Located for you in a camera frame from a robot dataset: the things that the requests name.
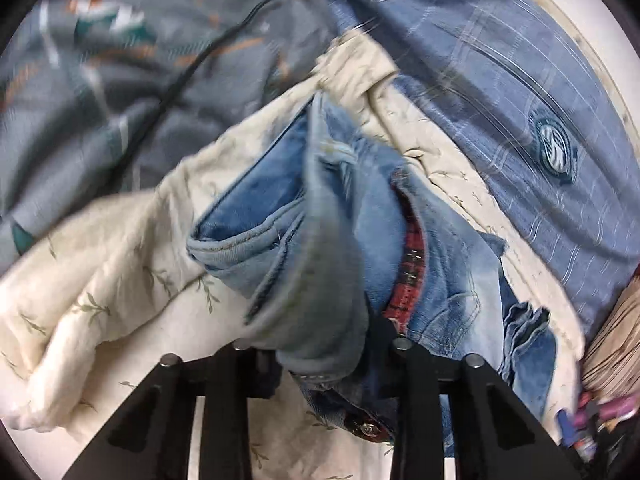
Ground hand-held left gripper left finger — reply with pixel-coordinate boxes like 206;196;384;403
62;344;273;480

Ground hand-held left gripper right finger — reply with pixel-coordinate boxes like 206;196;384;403
370;317;583;480

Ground blue denim pants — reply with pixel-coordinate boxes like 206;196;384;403
186;92;558;461

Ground purple bottle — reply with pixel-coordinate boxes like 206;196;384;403
597;394;637;420

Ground striped beige pillow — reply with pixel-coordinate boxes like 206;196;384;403
582;275;640;396

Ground grey printed blanket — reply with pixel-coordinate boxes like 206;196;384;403
0;0;341;256

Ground blue plaid blanket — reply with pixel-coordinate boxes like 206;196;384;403
290;0;640;336

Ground black cable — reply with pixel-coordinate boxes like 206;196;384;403
112;0;306;181

